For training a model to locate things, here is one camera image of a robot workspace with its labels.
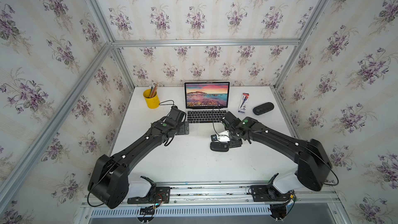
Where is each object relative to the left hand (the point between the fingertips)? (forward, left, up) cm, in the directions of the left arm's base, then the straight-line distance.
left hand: (181, 128), depth 85 cm
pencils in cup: (+27, +20, +3) cm, 33 cm away
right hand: (-3, -28, -1) cm, 29 cm away
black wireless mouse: (-7, -22, -8) cm, 24 cm away
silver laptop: (+23, -15, -4) cm, 28 cm away
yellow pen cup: (+21, +21, -3) cm, 30 cm away
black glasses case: (+19, -55, -7) cm, 58 cm away
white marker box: (+25, -43, -8) cm, 50 cm away
